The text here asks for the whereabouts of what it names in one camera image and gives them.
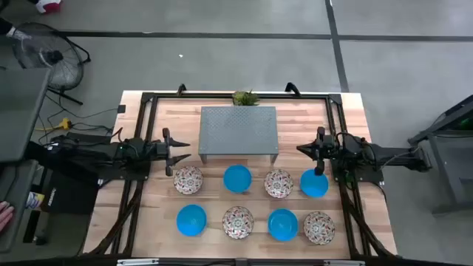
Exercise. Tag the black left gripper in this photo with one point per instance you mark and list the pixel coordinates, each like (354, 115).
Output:
(168, 151)

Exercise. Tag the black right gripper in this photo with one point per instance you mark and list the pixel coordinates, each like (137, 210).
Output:
(320, 151)

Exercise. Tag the floral patterned ceramic bowl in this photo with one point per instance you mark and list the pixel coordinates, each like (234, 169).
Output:
(319, 228)
(188, 180)
(238, 222)
(278, 183)

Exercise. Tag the blue plastic mini bowl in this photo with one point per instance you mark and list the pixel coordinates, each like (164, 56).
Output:
(314, 186)
(191, 220)
(283, 224)
(237, 179)

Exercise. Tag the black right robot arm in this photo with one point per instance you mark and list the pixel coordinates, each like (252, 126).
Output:
(391, 155)

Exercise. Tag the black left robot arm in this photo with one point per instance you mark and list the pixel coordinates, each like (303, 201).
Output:
(111, 155)

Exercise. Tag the grey perforated metal rack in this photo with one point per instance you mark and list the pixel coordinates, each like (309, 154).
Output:
(238, 129)

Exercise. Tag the small black square box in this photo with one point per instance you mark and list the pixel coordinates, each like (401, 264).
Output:
(121, 109)

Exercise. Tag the small green succulent plant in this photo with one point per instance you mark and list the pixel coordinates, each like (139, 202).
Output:
(245, 98)

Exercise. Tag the yellow power plug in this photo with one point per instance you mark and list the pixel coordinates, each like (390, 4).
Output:
(65, 123)

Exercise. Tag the black computer case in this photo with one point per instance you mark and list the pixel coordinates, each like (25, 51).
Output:
(70, 196)

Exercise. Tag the grey metal table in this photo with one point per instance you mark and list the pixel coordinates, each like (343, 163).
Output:
(447, 166)

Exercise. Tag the printed colourful packet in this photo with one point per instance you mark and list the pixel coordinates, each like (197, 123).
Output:
(35, 200)

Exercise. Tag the grey desk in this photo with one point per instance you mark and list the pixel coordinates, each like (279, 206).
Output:
(22, 111)

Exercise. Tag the black floor fan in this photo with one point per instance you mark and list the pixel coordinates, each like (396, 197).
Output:
(48, 55)

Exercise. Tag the person's hand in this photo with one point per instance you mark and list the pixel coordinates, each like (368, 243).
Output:
(5, 218)

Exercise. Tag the person's shoe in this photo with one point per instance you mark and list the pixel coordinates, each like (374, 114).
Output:
(17, 34)
(48, 5)

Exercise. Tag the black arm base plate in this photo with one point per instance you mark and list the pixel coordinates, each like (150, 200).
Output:
(122, 175)
(369, 177)

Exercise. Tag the silver metal bracket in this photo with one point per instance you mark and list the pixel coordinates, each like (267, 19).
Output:
(136, 262)
(343, 263)

